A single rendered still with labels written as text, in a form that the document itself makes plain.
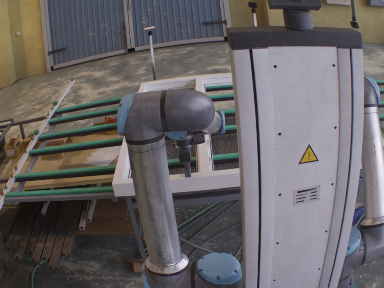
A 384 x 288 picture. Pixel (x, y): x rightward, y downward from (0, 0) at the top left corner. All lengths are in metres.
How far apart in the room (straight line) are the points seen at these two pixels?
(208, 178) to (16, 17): 7.74
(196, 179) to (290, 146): 1.05
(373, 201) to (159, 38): 7.28
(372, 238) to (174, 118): 0.87
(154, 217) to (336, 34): 0.77
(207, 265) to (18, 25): 8.28
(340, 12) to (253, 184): 8.10
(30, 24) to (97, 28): 1.76
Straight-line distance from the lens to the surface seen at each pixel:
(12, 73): 9.35
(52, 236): 2.91
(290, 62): 0.96
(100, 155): 3.05
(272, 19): 8.19
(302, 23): 0.94
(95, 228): 2.91
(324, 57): 0.98
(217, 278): 1.41
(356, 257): 1.55
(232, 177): 2.04
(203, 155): 2.20
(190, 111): 1.19
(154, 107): 1.18
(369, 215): 1.59
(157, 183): 1.27
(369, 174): 1.57
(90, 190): 2.21
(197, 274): 1.45
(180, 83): 3.33
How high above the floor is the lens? 1.97
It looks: 28 degrees down
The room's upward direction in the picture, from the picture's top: 6 degrees counter-clockwise
